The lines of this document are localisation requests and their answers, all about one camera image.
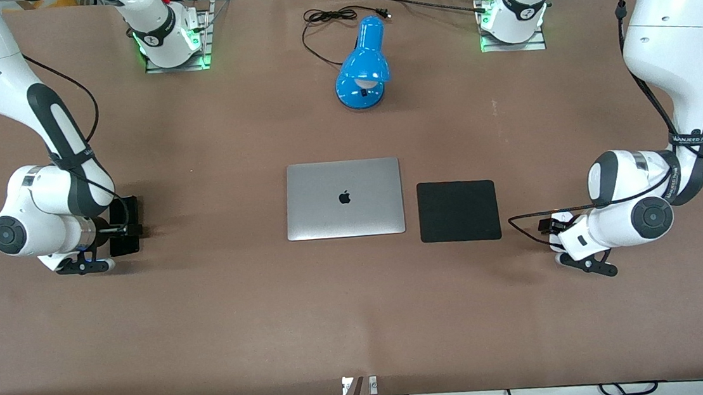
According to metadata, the white computer mouse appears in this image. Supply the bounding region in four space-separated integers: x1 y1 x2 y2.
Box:
547 209 581 252

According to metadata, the black smartphone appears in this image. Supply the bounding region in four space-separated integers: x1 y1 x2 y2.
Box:
105 195 144 257

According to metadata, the black mouse pad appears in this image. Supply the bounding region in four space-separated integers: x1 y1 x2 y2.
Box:
416 176 503 247

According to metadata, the silver laptop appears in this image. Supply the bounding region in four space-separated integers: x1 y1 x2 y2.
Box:
281 155 407 243

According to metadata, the blue desk lamp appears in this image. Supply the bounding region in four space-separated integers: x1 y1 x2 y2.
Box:
329 15 394 112

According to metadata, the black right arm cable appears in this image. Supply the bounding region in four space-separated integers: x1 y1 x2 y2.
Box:
21 45 133 238

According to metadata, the black looped floor cable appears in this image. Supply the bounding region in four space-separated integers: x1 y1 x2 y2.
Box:
599 379 659 395

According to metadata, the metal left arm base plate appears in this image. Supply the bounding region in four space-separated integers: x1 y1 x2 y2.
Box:
475 0 548 55

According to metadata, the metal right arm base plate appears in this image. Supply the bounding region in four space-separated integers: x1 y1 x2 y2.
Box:
139 0 217 75

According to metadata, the black base supply cable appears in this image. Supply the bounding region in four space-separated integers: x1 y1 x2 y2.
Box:
334 0 490 26

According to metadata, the black lamp power cord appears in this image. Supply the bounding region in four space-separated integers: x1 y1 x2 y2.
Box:
299 2 396 70

